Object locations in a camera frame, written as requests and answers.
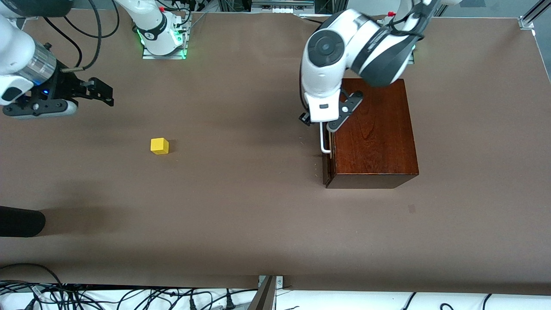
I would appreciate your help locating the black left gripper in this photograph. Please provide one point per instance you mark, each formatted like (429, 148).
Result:
(304, 118)

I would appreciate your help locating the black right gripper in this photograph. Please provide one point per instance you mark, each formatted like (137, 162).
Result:
(65, 87)

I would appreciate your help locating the yellow cube block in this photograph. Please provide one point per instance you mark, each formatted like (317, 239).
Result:
(159, 146)

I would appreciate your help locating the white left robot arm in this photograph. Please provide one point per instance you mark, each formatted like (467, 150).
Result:
(327, 77)

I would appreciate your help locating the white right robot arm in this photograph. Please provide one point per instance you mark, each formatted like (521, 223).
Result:
(13, 51)

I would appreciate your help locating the dark brown wooden cabinet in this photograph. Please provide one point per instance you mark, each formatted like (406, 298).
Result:
(374, 142)

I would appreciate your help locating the brown table cover sheet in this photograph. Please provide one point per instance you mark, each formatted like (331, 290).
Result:
(215, 193)

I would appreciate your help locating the black cylinder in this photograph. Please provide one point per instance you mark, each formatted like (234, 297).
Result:
(21, 221)

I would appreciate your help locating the grey metal beam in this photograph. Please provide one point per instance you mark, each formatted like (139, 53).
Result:
(262, 299)

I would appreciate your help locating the black power plug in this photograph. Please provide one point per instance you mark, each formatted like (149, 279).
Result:
(192, 304)
(230, 303)

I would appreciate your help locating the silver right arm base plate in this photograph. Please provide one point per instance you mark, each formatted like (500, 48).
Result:
(148, 55)

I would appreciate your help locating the silver corner bracket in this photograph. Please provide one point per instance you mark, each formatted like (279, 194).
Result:
(280, 282)

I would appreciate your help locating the aluminium frame profile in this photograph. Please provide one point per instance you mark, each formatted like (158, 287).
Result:
(531, 17)

